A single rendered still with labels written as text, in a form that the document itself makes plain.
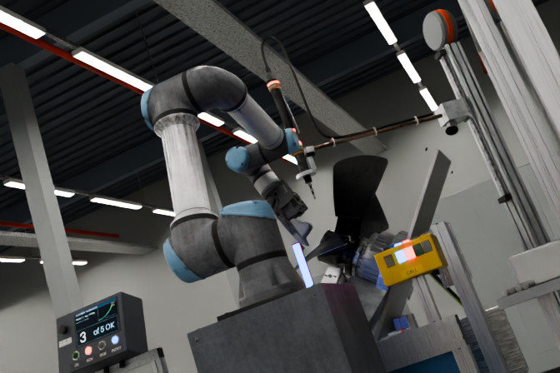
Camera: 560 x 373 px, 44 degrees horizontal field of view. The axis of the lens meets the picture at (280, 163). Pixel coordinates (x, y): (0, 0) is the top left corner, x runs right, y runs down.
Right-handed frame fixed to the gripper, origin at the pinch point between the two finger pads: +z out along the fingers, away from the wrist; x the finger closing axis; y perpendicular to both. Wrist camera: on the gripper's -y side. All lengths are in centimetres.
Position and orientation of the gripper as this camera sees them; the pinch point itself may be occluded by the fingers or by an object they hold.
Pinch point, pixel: (303, 244)
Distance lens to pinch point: 212.9
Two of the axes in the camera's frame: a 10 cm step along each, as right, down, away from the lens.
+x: 3.7, 1.4, 9.2
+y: 7.4, -6.5, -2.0
